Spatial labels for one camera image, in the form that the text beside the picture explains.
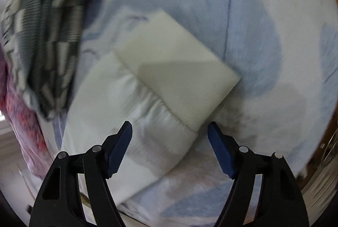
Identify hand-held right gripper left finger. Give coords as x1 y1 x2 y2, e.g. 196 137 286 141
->
29 121 133 227

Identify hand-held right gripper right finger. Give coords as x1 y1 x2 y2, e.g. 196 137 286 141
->
207 122 310 227

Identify white knit sweater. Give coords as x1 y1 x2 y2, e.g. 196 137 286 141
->
61 10 241 204

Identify pink patterned quilt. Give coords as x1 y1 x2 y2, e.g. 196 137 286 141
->
0 51 55 181

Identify white floral printed blanket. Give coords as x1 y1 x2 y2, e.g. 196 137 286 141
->
0 0 338 227

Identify dark checkered cloth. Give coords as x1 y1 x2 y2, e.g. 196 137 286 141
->
0 0 96 122

